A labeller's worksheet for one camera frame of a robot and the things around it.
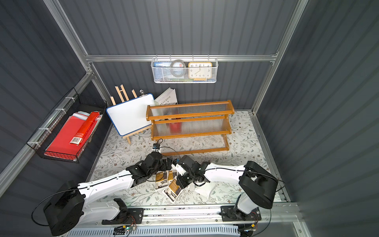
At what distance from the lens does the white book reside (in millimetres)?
935

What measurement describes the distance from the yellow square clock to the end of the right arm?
19.9 inches

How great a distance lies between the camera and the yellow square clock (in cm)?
89

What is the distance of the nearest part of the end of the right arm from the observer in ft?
2.03
